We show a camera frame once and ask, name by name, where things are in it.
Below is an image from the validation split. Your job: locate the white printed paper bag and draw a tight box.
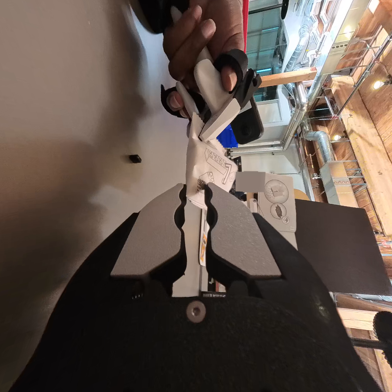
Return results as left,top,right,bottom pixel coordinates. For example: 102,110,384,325
185,118,238,212

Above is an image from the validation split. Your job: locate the toy instruction booklet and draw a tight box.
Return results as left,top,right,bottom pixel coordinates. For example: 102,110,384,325
259,173,297,233

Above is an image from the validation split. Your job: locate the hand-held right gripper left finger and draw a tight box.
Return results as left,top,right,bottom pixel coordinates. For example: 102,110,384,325
110,183,188,297

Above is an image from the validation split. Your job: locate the black flat panel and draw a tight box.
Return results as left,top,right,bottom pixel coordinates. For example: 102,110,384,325
294,199,392,296

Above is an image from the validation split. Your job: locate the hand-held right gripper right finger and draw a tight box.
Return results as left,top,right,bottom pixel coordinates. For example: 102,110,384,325
204,183,283,294

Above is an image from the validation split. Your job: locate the wooden pillar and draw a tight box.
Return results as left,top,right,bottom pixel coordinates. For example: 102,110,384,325
260,70,317,88

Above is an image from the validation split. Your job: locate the person's left hand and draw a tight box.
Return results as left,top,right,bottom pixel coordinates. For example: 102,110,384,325
162,0,245,92

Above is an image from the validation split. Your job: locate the grey desk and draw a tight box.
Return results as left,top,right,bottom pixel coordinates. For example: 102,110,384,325
0,0,245,392

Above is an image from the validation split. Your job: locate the silver air duct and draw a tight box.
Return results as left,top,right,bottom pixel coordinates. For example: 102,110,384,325
282,70,337,163

